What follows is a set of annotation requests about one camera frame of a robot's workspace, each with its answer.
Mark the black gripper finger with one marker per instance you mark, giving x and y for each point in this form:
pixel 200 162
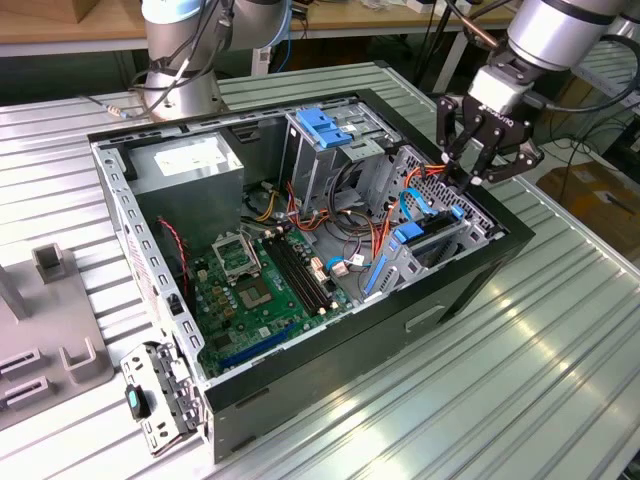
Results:
pixel 530 157
pixel 447 125

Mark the hard disk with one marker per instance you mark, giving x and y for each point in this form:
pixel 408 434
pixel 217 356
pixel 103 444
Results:
pixel 411 233

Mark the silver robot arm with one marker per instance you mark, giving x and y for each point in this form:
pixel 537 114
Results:
pixel 175 85

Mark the grey metal disk bay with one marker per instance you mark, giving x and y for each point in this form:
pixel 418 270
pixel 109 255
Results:
pixel 400 272

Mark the brown cardboard box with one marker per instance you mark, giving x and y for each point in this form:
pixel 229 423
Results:
pixel 590 200

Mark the metal slat side table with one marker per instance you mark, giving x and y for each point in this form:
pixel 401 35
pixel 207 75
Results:
pixel 620 75

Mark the blue plastic drive latch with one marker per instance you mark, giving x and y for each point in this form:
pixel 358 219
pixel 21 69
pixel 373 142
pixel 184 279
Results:
pixel 320 127

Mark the long wooden desk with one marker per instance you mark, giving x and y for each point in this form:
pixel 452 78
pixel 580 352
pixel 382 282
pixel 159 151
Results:
pixel 350 20

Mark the grey optical drive cage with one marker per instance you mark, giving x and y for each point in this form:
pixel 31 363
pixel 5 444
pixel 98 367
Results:
pixel 310 170

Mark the white plug connector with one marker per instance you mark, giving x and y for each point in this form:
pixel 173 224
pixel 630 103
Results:
pixel 340 270

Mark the black RAM slot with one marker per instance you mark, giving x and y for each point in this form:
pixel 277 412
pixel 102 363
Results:
pixel 292 278
pixel 303 272
pixel 297 275
pixel 308 268

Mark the metal locking lever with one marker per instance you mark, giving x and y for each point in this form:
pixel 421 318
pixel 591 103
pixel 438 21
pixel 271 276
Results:
pixel 252 250

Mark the CPU socket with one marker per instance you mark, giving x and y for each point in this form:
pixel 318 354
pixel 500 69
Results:
pixel 255 294

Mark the grey power supply unit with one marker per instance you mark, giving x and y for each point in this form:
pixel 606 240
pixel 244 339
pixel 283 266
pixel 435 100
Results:
pixel 190 200

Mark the green motherboard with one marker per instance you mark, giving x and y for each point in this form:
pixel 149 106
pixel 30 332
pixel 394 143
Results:
pixel 260 320

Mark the black open PC case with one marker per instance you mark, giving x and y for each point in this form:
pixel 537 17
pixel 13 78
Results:
pixel 325 380

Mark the blue expansion slot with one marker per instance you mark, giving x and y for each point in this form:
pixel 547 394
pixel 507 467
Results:
pixel 260 346

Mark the black latch teal button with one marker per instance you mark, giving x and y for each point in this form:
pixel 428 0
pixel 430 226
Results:
pixel 132 400

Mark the grey parts rack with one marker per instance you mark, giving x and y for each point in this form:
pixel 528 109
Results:
pixel 55 320

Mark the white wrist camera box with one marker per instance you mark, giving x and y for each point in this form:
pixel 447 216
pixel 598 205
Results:
pixel 495 90

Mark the black camera bracket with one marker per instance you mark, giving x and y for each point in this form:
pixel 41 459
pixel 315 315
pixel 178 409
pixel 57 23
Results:
pixel 507 65

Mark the metal slot retainer bracket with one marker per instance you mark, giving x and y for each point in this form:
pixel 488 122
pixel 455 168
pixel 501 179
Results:
pixel 165 440

